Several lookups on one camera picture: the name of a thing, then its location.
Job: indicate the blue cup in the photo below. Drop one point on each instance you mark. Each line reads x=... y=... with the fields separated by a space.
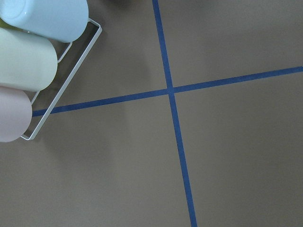
x=61 y=20

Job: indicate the white cup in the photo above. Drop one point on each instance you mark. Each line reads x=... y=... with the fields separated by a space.
x=27 y=62

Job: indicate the pink cup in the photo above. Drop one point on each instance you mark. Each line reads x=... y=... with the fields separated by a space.
x=15 y=113

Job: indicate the white wire cup rack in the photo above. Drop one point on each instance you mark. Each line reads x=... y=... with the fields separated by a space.
x=71 y=57

